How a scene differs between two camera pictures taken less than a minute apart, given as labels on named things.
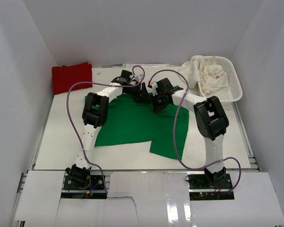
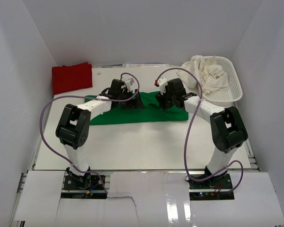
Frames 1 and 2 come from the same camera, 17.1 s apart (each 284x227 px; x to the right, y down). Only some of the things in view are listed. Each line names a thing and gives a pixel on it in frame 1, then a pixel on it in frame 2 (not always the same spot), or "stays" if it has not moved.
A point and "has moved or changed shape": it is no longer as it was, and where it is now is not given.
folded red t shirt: [64, 77] stays
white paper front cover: [150, 199] stays
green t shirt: [130, 120] has moved or changed shape
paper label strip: [146, 65] stays
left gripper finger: [144, 96] -> [138, 103]
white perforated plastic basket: [234, 92] stays
